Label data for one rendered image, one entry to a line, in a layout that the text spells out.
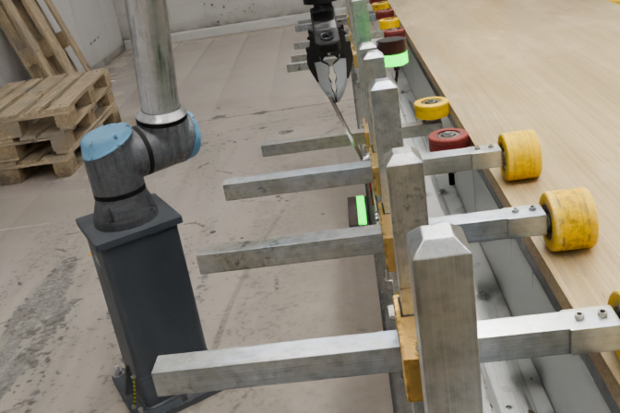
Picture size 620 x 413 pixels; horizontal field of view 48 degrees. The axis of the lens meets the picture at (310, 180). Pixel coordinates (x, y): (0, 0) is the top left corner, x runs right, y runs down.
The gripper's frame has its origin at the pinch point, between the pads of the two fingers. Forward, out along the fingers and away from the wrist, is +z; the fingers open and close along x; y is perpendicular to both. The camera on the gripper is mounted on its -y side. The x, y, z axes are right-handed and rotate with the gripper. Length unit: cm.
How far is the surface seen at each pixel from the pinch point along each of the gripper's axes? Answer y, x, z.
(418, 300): -99, -6, -14
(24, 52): 410, 252, 38
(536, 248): -51, -25, 11
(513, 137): -27.8, -28.2, 3.4
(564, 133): -7.9, -42.3, 11.2
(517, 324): -76, -16, 5
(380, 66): -23.9, -8.5, -10.4
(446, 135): -1.9, -20.9, 10.5
